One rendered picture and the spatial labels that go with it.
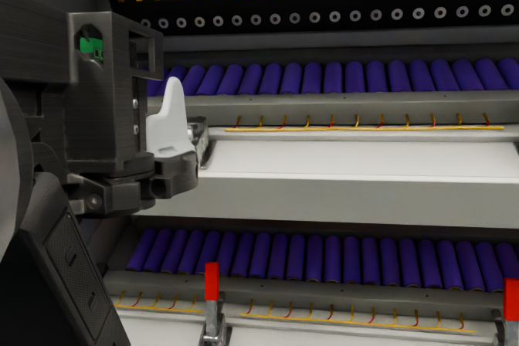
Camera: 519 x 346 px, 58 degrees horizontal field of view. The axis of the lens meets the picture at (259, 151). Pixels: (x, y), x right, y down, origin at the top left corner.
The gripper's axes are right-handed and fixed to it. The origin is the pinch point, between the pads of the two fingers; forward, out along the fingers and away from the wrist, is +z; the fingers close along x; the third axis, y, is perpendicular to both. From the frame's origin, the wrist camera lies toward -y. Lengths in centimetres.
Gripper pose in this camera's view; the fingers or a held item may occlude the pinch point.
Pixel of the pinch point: (164, 160)
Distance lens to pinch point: 32.8
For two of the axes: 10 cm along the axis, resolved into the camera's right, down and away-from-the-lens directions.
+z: 1.7, -0.9, 9.8
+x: -9.9, -0.1, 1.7
